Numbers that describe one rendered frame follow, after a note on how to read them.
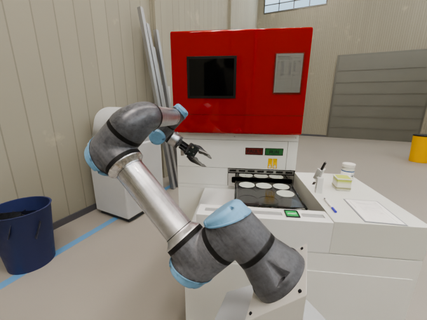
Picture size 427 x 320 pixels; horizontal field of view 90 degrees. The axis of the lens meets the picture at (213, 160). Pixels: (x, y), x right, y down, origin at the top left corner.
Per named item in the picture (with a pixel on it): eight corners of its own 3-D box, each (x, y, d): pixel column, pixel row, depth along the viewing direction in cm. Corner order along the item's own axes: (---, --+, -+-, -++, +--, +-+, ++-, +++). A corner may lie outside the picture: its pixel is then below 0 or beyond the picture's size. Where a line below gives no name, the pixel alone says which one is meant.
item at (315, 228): (199, 230, 102) (199, 203, 98) (320, 239, 96) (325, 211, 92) (196, 242, 93) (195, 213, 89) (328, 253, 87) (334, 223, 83)
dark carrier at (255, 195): (237, 181, 145) (237, 180, 145) (288, 183, 141) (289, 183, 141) (236, 204, 112) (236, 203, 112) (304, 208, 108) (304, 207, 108)
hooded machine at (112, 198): (133, 194, 338) (125, 106, 303) (166, 201, 314) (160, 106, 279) (94, 214, 276) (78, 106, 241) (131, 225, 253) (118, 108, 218)
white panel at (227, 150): (178, 185, 158) (176, 131, 148) (291, 190, 149) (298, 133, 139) (177, 186, 155) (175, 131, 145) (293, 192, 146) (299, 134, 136)
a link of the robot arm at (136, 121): (125, 85, 56) (176, 100, 103) (100, 115, 58) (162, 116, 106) (157, 117, 56) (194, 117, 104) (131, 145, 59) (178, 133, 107)
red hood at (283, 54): (196, 122, 212) (194, 57, 197) (279, 124, 203) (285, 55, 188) (173, 133, 140) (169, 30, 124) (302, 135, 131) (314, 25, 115)
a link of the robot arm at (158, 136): (159, 120, 96) (164, 117, 106) (143, 138, 99) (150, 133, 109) (173, 133, 98) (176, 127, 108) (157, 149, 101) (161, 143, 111)
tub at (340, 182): (330, 185, 120) (332, 173, 118) (345, 186, 119) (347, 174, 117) (335, 190, 113) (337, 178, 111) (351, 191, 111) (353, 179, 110)
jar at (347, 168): (337, 176, 135) (340, 161, 133) (349, 176, 135) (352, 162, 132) (342, 180, 129) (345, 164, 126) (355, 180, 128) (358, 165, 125)
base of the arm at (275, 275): (298, 296, 43) (264, 258, 45) (250, 308, 53) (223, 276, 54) (309, 246, 55) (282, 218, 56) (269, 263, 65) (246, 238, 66)
